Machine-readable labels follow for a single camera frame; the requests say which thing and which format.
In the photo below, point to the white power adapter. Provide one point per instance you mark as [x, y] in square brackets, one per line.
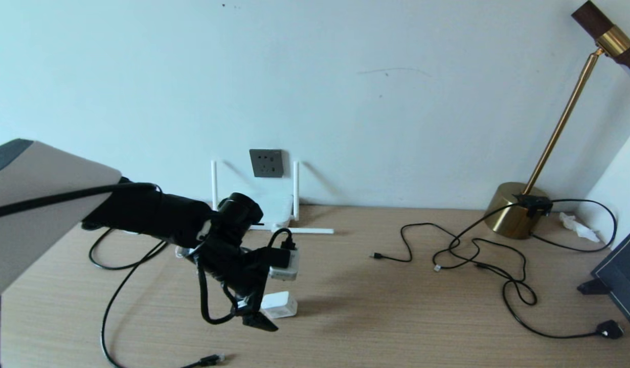
[282, 305]

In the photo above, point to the white router with antennas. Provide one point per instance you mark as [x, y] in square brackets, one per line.
[279, 207]

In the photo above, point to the grey wall socket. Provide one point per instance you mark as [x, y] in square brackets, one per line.
[266, 163]

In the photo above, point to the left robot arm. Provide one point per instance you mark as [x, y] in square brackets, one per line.
[49, 204]

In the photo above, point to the brass desk lamp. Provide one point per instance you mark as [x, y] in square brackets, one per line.
[510, 214]

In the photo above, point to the crumpled white tissue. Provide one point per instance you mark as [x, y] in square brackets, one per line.
[577, 227]

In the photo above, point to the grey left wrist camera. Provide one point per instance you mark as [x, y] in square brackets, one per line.
[285, 267]

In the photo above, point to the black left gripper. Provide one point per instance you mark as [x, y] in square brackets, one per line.
[238, 271]

